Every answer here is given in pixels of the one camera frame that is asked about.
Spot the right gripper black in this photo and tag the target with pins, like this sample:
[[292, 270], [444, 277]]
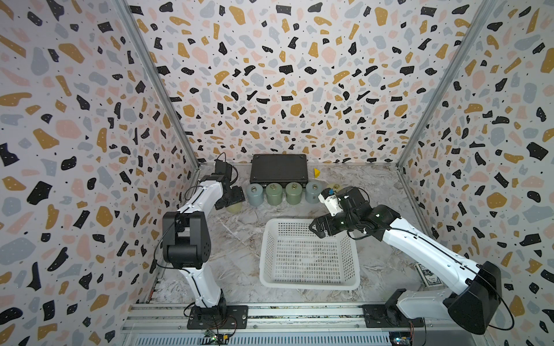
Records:
[[327, 220]]

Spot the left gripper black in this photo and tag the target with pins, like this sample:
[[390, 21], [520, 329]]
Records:
[[238, 195]]

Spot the blue tea canister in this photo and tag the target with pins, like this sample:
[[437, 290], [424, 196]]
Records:
[[254, 194]]

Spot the blue-grey tea canister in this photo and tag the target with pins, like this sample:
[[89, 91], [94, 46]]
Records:
[[313, 190]]

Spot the green tea canister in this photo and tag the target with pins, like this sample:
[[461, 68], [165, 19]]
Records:
[[274, 194], [293, 193]]

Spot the yellow-green canister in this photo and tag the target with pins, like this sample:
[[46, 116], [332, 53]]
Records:
[[335, 187], [235, 208]]

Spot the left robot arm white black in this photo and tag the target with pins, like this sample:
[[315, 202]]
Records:
[[186, 243]]

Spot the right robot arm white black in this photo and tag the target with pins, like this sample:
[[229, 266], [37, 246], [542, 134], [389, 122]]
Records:
[[473, 291]]

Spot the white plastic basket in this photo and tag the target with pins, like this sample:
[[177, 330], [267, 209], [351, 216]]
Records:
[[294, 257]]

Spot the black briefcase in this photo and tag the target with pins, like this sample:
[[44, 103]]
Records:
[[279, 168]]

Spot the playing card box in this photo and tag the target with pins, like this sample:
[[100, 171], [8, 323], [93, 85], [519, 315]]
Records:
[[428, 277]]

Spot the circuit board right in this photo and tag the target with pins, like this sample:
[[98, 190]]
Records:
[[400, 339]]

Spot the circuit board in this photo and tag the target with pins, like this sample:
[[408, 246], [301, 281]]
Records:
[[400, 339], [215, 338]]

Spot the circuit board left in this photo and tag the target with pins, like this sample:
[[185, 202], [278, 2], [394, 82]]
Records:
[[215, 338]]

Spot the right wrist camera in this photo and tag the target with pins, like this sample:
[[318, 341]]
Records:
[[329, 199]]

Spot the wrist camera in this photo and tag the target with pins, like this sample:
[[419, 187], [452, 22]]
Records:
[[223, 168], [329, 199]]

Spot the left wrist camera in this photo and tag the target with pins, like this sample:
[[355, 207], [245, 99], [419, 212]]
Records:
[[223, 168]]

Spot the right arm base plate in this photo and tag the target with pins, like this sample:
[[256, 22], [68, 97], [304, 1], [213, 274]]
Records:
[[381, 316]]

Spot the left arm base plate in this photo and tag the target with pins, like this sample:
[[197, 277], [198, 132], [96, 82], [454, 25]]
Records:
[[234, 317]]

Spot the aluminium rail frame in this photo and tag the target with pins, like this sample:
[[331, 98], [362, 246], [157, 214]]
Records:
[[287, 324]]

